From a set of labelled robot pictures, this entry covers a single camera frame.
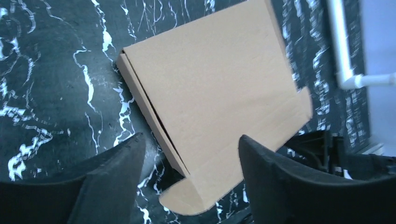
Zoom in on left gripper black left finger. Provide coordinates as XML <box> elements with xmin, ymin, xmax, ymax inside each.
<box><xmin>0</xmin><ymin>133</ymin><xmax>146</xmax><ymax>224</ymax></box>

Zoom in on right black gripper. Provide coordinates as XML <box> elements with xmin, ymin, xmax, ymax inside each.
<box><xmin>278</xmin><ymin>131</ymin><xmax>396</xmax><ymax>180</ymax></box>

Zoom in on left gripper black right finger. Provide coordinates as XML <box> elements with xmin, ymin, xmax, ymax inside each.
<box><xmin>238</xmin><ymin>135</ymin><xmax>396</xmax><ymax>224</ymax></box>

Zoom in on brown cardboard box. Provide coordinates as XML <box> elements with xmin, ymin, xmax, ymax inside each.
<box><xmin>116</xmin><ymin>0</ymin><xmax>313</xmax><ymax>216</ymax></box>

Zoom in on white PVC pipe frame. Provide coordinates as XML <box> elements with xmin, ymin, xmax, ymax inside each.
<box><xmin>327</xmin><ymin>0</ymin><xmax>396</xmax><ymax>90</ymax></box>

